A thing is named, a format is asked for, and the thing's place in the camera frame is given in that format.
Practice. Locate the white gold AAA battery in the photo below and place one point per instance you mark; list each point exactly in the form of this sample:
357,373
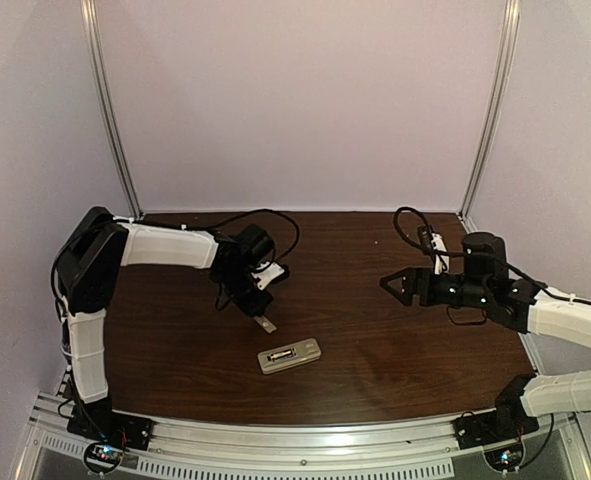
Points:
282,355

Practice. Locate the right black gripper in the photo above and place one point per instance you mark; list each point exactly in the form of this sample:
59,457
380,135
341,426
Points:
420,285

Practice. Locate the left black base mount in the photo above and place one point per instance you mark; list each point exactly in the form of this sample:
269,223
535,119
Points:
111,435

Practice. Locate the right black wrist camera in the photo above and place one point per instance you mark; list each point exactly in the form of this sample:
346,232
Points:
433,242

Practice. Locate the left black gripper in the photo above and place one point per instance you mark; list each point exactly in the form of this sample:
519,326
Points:
254,304

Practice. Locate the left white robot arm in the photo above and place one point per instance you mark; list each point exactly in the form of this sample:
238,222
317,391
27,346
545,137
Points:
85,273

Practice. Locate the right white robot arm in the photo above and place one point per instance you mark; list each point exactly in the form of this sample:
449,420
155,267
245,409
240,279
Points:
520,304

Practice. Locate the grey remote control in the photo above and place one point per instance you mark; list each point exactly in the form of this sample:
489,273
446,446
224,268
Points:
308,351

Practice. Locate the front aluminium rail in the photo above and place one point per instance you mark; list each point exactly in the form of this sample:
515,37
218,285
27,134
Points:
414,449

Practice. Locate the aluminium frame post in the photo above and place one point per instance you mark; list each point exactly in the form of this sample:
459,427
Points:
505,57
90,22

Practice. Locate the left aluminium frame post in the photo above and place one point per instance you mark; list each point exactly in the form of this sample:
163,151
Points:
90,22

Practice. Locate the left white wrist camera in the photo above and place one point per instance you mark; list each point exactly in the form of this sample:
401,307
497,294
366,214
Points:
267,273

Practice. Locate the right aluminium frame post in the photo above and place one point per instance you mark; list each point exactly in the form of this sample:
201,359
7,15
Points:
505,57

